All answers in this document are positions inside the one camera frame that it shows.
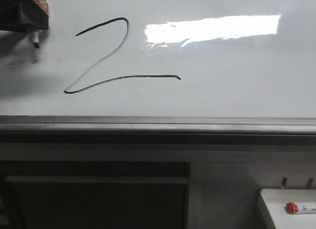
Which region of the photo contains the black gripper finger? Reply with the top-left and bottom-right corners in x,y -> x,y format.
21,0 -> 49,30

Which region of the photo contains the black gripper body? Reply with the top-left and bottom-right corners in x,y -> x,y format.
0,0 -> 27,32

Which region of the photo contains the white black-tip marker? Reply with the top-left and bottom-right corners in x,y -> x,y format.
26,0 -> 50,49

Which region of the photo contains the white whiteboard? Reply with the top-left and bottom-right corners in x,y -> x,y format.
0,0 -> 316,117

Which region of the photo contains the grey whiteboard ledge tray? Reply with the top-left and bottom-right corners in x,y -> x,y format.
0,115 -> 316,136

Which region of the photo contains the white plastic marker tray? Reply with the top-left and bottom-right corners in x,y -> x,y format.
258,189 -> 316,229

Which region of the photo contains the red capped marker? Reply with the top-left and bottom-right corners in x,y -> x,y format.
285,201 -> 316,215

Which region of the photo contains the grey metal stand frame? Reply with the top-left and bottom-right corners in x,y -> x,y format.
0,133 -> 316,229

